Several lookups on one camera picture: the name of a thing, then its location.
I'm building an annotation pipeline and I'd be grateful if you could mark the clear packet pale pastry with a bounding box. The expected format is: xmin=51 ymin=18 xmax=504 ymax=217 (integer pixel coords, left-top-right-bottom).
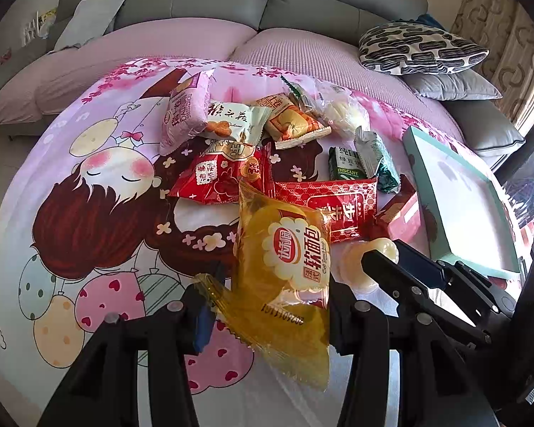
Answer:
xmin=281 ymin=76 xmax=370 ymax=139

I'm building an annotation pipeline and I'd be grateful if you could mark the grey sectional sofa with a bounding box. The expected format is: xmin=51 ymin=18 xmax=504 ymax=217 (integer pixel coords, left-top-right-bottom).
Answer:
xmin=0 ymin=0 xmax=524 ymax=165

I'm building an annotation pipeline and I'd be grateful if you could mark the pink swiss roll packet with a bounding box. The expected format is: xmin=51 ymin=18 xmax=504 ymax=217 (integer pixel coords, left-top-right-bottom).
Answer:
xmin=159 ymin=68 xmax=215 ymax=156

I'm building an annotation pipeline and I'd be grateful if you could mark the pink sofa seat cover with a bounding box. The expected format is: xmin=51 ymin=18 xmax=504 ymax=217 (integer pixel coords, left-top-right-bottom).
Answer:
xmin=0 ymin=17 xmax=464 ymax=141

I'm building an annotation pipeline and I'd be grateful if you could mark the black white patterned pillow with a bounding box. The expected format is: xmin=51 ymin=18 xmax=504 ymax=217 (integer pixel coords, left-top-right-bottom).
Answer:
xmin=359 ymin=21 xmax=489 ymax=76

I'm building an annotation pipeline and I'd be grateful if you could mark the light green snack packet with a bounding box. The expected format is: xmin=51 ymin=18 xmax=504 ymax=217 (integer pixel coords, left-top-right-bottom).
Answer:
xmin=354 ymin=126 xmax=401 ymax=194

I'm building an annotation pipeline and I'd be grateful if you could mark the red gold snack bag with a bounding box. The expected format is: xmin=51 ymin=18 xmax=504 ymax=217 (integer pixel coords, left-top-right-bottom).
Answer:
xmin=168 ymin=140 xmax=272 ymax=204

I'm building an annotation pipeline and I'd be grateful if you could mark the pale yellow jelly cup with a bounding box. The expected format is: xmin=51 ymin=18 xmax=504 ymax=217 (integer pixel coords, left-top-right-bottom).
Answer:
xmin=339 ymin=237 xmax=399 ymax=294

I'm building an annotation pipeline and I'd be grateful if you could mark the red small box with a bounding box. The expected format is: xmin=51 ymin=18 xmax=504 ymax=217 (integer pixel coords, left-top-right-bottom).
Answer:
xmin=370 ymin=174 xmax=420 ymax=244

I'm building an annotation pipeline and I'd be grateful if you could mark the orange cake packet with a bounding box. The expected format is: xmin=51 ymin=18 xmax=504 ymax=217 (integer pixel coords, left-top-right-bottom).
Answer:
xmin=253 ymin=95 xmax=332 ymax=149

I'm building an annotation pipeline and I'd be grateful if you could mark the red snack packet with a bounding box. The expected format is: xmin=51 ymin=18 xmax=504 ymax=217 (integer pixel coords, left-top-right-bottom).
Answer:
xmin=270 ymin=178 xmax=377 ymax=243

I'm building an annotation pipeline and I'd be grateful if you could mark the light grey cushion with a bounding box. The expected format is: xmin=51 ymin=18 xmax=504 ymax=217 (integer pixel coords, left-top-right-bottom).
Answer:
xmin=53 ymin=0 xmax=125 ymax=52

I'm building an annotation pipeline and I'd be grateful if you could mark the dark green biscuit packet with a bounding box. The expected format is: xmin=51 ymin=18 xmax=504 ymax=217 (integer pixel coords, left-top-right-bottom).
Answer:
xmin=328 ymin=147 xmax=366 ymax=180

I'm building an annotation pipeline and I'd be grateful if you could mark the white orange snack packet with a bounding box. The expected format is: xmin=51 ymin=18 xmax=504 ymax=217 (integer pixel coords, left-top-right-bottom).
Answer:
xmin=200 ymin=101 xmax=272 ymax=146

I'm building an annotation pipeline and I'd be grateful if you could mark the grey pillow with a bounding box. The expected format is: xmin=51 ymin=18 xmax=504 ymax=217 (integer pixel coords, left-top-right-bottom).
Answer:
xmin=402 ymin=69 xmax=502 ymax=101

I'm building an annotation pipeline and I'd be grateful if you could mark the patterned beige curtain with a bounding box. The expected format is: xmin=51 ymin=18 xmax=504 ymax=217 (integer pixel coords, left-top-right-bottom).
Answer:
xmin=451 ymin=0 xmax=534 ymax=135

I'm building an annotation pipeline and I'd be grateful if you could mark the yellow soft bread packet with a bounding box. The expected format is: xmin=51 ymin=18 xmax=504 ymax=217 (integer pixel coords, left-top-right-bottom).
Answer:
xmin=197 ymin=183 xmax=331 ymax=390

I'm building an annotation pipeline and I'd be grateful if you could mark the teal rimmed white tray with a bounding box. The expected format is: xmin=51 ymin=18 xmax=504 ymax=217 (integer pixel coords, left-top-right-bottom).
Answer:
xmin=403 ymin=126 xmax=521 ymax=280

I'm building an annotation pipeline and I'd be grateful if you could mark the cartoon pink tablecloth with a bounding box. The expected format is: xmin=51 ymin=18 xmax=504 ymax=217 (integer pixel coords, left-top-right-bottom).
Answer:
xmin=0 ymin=58 xmax=466 ymax=426

